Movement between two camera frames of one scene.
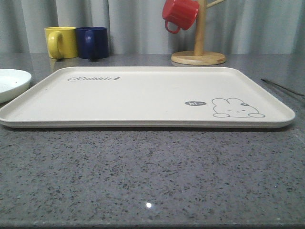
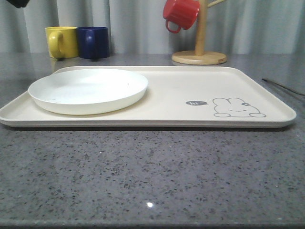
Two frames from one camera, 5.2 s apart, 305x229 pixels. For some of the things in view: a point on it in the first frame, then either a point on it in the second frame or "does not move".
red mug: x=183 y=12 does not move
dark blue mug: x=92 y=42 does not move
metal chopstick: x=269 y=81 does not move
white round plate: x=13 y=83 -> x=86 y=91
